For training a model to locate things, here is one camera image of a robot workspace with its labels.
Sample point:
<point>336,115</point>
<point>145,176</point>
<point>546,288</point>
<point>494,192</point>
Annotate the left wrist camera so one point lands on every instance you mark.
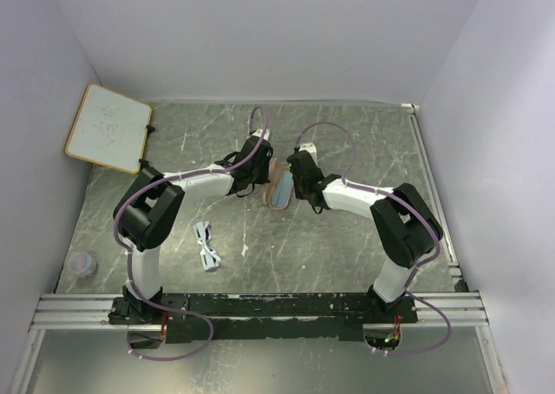
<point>265,134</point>

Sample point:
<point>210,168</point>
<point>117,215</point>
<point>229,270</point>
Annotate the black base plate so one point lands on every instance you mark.
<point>223,316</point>

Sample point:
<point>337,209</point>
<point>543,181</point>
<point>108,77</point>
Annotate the light blue cleaning cloth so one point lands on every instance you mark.
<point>282,191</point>

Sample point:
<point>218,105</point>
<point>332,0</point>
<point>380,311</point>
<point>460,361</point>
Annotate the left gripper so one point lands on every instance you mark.
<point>264,178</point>

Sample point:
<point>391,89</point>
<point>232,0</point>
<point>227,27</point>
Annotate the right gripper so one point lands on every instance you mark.
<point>298,194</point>

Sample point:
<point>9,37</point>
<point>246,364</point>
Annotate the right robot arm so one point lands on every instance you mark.
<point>406,226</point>

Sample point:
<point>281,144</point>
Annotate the aluminium rail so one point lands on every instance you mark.
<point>90,311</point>

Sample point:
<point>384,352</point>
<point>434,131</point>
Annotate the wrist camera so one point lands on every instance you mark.
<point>309,147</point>
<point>265,134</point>

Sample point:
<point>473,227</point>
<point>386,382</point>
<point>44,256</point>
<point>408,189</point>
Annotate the small whiteboard with orange frame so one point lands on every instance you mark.
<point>109,130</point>

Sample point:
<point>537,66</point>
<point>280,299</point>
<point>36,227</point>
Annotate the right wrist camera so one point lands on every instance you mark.
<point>309,147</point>

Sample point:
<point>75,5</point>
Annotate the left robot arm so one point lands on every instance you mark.
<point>145,215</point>

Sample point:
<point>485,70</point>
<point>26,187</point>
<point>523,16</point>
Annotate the pink glasses case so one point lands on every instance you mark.
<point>275,169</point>

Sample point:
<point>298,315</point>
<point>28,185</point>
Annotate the white sunglasses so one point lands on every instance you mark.
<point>209,257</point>

